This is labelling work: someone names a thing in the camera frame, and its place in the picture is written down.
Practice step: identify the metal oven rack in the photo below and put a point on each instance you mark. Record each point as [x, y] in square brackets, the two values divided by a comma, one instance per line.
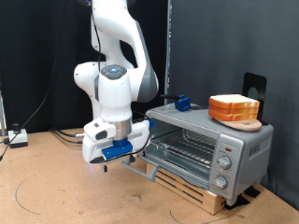
[187, 149]

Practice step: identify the grey curtain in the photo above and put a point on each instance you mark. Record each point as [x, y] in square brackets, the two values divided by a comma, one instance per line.
[233, 37]

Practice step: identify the black curtain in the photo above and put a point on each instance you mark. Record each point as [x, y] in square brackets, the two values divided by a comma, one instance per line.
[31, 46]

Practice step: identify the wooden slatted block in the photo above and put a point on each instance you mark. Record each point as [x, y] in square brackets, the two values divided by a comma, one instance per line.
[187, 193]

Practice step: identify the black tape piece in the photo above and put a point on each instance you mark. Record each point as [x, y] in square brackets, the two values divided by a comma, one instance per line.
[252, 191]

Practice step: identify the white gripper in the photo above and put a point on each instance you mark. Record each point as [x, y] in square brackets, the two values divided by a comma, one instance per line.
[93, 151]

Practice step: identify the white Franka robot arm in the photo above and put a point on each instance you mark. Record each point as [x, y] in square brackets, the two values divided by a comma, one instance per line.
[115, 99]

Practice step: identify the thin metal stand leg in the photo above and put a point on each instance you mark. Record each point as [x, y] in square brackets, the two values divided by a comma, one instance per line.
[2, 115]

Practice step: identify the grey metal pole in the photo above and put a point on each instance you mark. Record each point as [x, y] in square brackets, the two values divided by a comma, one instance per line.
[168, 46]

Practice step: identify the silver oven knob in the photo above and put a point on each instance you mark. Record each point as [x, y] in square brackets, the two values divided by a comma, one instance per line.
[220, 182]
[224, 162]

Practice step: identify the grey box black button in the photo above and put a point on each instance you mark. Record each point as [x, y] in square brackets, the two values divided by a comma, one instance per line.
[18, 138]

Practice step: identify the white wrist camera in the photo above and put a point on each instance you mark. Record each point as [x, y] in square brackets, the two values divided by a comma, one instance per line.
[95, 130]

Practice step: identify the black metal bookend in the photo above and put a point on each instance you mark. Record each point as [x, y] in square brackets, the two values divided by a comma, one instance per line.
[249, 81]

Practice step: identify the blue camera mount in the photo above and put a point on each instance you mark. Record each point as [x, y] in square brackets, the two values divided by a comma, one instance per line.
[116, 149]

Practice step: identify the silver toaster oven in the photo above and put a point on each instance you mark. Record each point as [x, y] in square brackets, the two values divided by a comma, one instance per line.
[249, 149]

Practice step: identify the round wooden board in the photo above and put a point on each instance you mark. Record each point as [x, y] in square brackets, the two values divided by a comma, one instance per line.
[246, 126]

